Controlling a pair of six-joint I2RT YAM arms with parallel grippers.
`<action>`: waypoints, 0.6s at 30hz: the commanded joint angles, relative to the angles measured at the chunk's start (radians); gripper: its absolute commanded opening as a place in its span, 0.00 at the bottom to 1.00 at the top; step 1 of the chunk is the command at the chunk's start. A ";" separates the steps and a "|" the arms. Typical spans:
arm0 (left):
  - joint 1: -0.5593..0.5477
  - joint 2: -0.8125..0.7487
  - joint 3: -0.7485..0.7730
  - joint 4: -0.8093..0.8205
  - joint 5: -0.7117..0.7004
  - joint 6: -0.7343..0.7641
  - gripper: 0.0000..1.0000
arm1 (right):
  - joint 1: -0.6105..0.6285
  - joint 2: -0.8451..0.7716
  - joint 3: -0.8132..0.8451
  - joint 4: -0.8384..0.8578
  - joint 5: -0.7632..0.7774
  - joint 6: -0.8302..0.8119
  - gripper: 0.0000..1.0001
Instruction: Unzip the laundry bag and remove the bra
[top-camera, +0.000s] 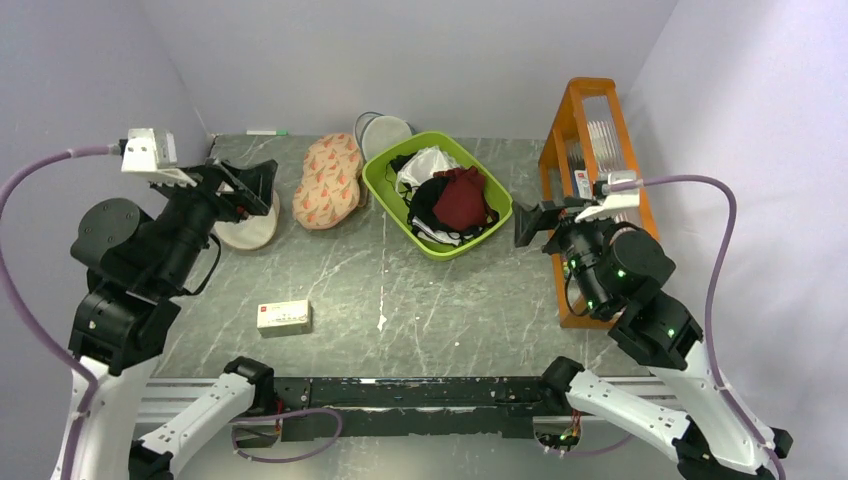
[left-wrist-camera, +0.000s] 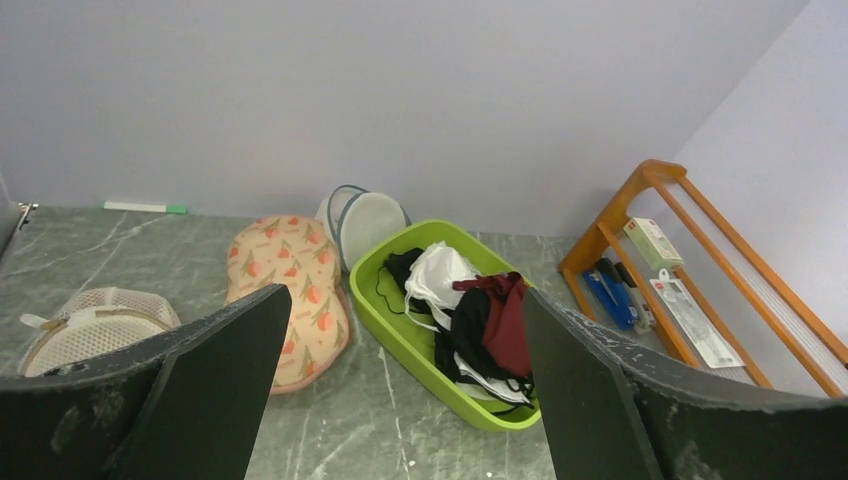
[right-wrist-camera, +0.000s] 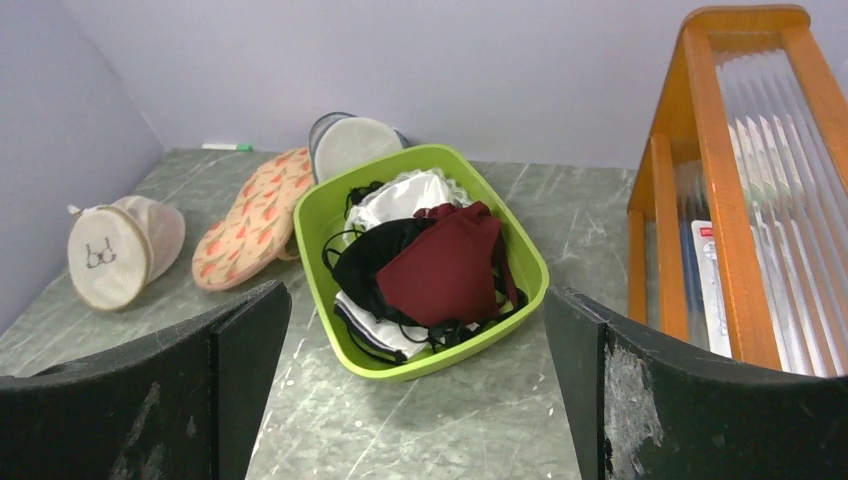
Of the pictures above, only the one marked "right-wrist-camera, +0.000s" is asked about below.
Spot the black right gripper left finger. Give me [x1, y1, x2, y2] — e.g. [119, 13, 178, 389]
[1, 281, 292, 479]

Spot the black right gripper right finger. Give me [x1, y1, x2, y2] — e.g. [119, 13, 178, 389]
[543, 288, 847, 479]

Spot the pink tulip-print laundry bag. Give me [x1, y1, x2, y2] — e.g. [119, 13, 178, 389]
[192, 148, 314, 291]

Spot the round white mesh laundry bag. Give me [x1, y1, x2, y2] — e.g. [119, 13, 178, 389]
[67, 195, 186, 311]

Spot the black bra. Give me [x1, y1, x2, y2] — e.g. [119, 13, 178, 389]
[322, 217, 519, 349]

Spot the maroon bra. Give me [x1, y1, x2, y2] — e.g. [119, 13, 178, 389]
[376, 201, 526, 328]

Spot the white lace bra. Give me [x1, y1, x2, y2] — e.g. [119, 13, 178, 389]
[342, 168, 473, 245]

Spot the grey-rimmed white mesh bag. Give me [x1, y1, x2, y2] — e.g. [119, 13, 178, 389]
[307, 112, 411, 184]

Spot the white red packet in rack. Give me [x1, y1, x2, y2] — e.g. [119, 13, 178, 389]
[691, 220, 732, 358]

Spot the white striped garment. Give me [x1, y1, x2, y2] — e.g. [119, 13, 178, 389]
[334, 291, 430, 366]

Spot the green plastic basin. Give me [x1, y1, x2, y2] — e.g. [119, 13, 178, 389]
[294, 144, 550, 382]

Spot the white green marker pen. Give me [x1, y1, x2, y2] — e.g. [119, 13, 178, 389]
[201, 143, 254, 152]

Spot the orange wooden rack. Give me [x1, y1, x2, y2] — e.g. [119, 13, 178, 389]
[627, 4, 847, 377]

